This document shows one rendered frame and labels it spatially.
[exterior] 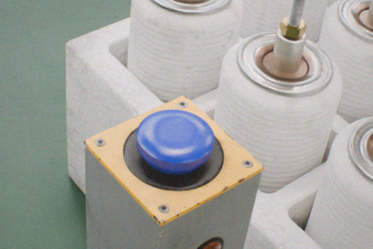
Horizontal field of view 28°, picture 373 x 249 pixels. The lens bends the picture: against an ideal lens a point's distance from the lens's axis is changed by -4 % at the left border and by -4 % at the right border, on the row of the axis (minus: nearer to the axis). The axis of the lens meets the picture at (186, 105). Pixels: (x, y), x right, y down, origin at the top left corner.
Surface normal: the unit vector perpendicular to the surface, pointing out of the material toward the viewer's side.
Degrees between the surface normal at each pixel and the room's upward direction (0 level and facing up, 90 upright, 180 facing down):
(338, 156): 42
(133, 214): 90
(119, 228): 90
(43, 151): 0
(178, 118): 3
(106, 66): 0
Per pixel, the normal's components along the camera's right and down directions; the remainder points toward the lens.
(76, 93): -0.78, 0.36
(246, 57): 0.15, -0.74
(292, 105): 0.11, -0.10
